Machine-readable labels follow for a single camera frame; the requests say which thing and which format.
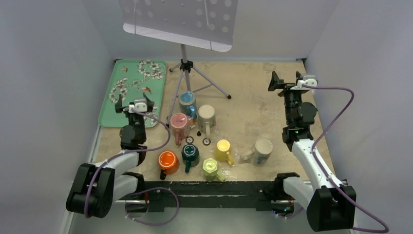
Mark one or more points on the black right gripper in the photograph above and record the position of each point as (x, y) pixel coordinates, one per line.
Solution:
(278, 84)

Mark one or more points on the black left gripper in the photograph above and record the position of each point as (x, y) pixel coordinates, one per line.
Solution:
(119, 105)

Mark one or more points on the pink ghost mug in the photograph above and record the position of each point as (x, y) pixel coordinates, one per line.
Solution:
(180, 125)

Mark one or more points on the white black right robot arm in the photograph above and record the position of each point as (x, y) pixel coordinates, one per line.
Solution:
(326, 200)

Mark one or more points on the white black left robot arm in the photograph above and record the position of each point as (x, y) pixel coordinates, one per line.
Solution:
(97, 185)

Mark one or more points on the blue mug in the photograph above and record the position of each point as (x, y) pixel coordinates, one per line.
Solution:
(187, 103)

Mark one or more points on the orange mug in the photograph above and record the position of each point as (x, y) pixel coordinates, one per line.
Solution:
(168, 163)

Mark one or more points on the dark green mug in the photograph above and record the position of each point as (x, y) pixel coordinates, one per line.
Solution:
(191, 156)

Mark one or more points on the teal seashell mug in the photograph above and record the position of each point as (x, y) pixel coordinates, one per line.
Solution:
(206, 119)

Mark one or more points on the cream coral mug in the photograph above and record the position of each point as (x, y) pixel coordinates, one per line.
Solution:
(259, 153)

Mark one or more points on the light green hexagonal mug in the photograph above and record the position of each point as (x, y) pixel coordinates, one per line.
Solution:
(211, 170)

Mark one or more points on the yellow mug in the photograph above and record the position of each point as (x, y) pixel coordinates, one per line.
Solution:
(222, 152)

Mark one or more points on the green floral tray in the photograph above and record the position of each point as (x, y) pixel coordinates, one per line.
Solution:
(130, 80)

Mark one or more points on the ice cream cone toy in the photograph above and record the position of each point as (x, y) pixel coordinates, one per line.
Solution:
(191, 122)

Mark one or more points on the grey music stand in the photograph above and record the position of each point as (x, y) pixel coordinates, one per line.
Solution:
(207, 24)

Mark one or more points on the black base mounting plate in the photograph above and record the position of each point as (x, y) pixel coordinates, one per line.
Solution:
(257, 195)

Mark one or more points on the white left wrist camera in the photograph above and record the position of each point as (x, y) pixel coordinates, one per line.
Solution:
(138, 105)

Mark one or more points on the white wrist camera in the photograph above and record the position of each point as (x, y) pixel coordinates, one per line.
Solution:
(308, 80)
(138, 105)

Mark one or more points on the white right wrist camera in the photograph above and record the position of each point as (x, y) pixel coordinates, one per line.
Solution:
(308, 80)

